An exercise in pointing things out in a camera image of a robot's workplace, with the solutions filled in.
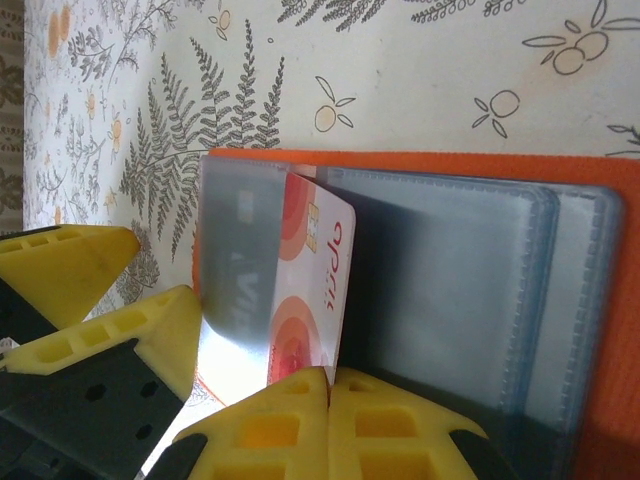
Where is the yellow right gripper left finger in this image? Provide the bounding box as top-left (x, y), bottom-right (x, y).
top-left (137, 367), bottom-right (331, 480)

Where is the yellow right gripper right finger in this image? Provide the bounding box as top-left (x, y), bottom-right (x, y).
top-left (329, 367), bottom-right (521, 480)

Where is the black VIP card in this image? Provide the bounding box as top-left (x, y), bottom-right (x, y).
top-left (199, 164), bottom-right (289, 346)

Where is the white card with red circles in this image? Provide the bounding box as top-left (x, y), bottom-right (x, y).
top-left (267, 172), bottom-right (359, 396)

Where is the orange card holder wallet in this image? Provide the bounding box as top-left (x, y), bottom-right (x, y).
top-left (192, 147), bottom-right (640, 480)

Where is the floral tablecloth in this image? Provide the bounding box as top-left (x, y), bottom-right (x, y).
top-left (22, 0), bottom-right (640, 480)

